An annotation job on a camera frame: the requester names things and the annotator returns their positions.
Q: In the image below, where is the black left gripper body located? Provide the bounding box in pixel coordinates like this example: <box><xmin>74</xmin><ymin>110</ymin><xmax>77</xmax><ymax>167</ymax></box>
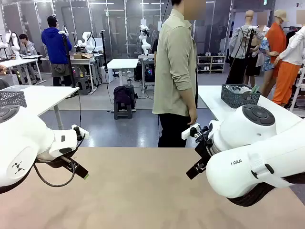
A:
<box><xmin>34</xmin><ymin>149</ymin><xmax>79</xmax><ymax>169</ymax></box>

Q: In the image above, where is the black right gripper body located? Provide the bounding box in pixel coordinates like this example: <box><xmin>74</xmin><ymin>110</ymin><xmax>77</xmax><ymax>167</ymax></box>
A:
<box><xmin>194</xmin><ymin>137</ymin><xmax>216</xmax><ymax>168</ymax></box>

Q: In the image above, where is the grey plastic woven basket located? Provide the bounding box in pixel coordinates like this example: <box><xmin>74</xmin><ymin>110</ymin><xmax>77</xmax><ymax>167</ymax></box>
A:
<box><xmin>221</xmin><ymin>84</ymin><xmax>262</xmax><ymax>109</ymax></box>
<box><xmin>0</xmin><ymin>90</ymin><xmax>27</xmax><ymax>108</ymax></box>

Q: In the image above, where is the beige grey towel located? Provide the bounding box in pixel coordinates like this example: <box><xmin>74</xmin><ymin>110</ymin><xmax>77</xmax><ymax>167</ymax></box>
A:
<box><xmin>225</xmin><ymin>85</ymin><xmax>251</xmax><ymax>94</ymax></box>

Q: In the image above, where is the person's right forearm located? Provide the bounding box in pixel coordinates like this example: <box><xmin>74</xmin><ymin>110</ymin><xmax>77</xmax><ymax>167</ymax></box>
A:
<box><xmin>181</xmin><ymin>87</ymin><xmax>198</xmax><ymax>113</ymax></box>

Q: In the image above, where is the person's right hand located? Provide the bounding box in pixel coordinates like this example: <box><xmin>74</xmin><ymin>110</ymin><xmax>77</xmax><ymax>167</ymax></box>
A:
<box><xmin>187</xmin><ymin>111</ymin><xmax>199</xmax><ymax>126</ymax></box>

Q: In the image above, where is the dark grey step stool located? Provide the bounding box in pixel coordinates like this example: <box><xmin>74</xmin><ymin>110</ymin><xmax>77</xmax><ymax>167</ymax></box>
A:
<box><xmin>113</xmin><ymin>94</ymin><xmax>139</xmax><ymax>120</ymax></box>

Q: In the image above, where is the light grey plastic stool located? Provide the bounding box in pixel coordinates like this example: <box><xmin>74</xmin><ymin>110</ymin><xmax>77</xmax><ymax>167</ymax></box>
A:
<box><xmin>75</xmin><ymin>76</ymin><xmax>91</xmax><ymax>96</ymax></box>

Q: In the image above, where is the white shoe rack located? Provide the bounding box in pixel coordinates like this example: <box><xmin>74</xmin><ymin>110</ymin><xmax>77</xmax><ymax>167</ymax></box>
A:
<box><xmin>197</xmin><ymin>55</ymin><xmax>226</xmax><ymax>74</ymax></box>

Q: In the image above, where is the dark purple bag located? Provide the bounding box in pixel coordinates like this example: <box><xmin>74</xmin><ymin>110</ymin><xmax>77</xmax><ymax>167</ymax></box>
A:
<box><xmin>113</xmin><ymin>85</ymin><xmax>137</xmax><ymax>105</ymax></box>

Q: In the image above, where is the computer tower with lights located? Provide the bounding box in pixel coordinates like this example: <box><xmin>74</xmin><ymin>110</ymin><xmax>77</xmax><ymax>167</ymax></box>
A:
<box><xmin>144</xmin><ymin>68</ymin><xmax>155</xmax><ymax>83</ymax></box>

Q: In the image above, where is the person in beige shirt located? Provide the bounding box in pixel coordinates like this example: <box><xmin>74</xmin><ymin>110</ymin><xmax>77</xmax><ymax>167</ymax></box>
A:
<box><xmin>152</xmin><ymin>0</ymin><xmax>207</xmax><ymax>148</ymax></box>

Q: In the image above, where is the white long desk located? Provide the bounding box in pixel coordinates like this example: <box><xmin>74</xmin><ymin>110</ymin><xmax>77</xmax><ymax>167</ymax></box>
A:
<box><xmin>0</xmin><ymin>55</ymin><xmax>43</xmax><ymax>85</ymax></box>

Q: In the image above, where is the mannequin in orange trousers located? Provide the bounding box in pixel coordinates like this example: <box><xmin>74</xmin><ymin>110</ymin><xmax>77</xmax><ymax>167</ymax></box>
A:
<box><xmin>272</xmin><ymin>10</ymin><xmax>305</xmax><ymax>107</ymax></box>

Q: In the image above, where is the brown cardboard box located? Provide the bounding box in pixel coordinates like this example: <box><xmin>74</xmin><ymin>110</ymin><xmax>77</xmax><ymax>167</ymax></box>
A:
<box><xmin>72</xmin><ymin>53</ymin><xmax>93</xmax><ymax>60</ymax></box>

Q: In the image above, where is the grey robot stand table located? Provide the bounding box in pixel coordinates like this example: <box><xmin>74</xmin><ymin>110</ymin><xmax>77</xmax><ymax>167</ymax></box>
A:
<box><xmin>138</xmin><ymin>54</ymin><xmax>156</xmax><ymax>94</ymax></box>

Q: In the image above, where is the mannequin in grey shirt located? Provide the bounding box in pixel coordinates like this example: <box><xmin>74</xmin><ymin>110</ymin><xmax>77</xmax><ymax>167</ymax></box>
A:
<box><xmin>225</xmin><ymin>10</ymin><xmax>265</xmax><ymax>85</ymax></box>

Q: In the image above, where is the mannequin in blue floral clothes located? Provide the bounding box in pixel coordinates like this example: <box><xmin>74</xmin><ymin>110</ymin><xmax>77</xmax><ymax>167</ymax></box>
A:
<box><xmin>256</xmin><ymin>11</ymin><xmax>279</xmax><ymax>96</ymax></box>

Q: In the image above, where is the white standing desk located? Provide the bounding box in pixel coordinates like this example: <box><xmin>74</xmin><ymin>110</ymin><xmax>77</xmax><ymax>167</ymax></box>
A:
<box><xmin>106</xmin><ymin>58</ymin><xmax>139</xmax><ymax>86</ymax></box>

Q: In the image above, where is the seated person in grey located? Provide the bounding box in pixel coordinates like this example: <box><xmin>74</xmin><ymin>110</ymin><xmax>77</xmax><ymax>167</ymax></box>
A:
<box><xmin>19</xmin><ymin>33</ymin><xmax>41</xmax><ymax>82</ymax></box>

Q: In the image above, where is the person in blue hoodie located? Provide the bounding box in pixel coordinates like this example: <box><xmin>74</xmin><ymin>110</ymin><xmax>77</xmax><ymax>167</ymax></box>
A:
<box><xmin>41</xmin><ymin>16</ymin><xmax>72</xmax><ymax>87</ymax></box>

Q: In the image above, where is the mannequin in orange jacket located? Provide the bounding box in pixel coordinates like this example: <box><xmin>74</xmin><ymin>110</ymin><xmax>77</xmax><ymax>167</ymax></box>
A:
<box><xmin>264</xmin><ymin>9</ymin><xmax>288</xmax><ymax>79</ymax></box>

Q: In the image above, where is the thin black left cable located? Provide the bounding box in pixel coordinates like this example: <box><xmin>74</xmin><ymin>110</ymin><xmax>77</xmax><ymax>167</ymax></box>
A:
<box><xmin>33</xmin><ymin>133</ymin><xmax>86</xmax><ymax>188</ymax></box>

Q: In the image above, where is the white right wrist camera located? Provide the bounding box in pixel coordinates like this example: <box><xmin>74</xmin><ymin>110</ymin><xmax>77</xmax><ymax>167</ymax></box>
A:
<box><xmin>181</xmin><ymin>123</ymin><xmax>208</xmax><ymax>144</ymax></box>

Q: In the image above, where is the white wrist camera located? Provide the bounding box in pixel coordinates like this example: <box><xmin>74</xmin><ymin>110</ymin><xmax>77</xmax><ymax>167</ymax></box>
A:
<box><xmin>71</xmin><ymin>124</ymin><xmax>90</xmax><ymax>141</ymax></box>
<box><xmin>181</xmin><ymin>123</ymin><xmax>208</xmax><ymax>144</ymax></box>

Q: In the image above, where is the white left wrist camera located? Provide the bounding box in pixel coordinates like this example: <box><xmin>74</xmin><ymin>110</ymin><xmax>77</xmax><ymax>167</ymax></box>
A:
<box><xmin>71</xmin><ymin>124</ymin><xmax>90</xmax><ymax>141</ymax></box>

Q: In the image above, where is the black right arm cable sleeve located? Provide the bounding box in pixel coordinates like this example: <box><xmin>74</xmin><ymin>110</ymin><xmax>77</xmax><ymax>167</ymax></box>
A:
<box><xmin>227</xmin><ymin>175</ymin><xmax>305</xmax><ymax>207</ymax></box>

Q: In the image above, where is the black camera stand pole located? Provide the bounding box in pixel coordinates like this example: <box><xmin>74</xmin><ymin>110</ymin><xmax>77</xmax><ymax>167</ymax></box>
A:
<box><xmin>58</xmin><ymin>30</ymin><xmax>77</xmax><ymax>88</ymax></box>
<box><xmin>100</xmin><ymin>30</ymin><xmax>108</xmax><ymax>70</ymax></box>

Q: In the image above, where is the grey frame work desk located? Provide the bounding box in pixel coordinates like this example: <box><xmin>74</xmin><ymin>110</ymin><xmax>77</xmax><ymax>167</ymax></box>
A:
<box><xmin>70</xmin><ymin>53</ymin><xmax>103</xmax><ymax>93</ymax></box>

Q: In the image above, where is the black camera tripod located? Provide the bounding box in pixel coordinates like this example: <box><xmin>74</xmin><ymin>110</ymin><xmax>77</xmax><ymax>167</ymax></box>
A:
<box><xmin>239</xmin><ymin>25</ymin><xmax>258</xmax><ymax>86</ymax></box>

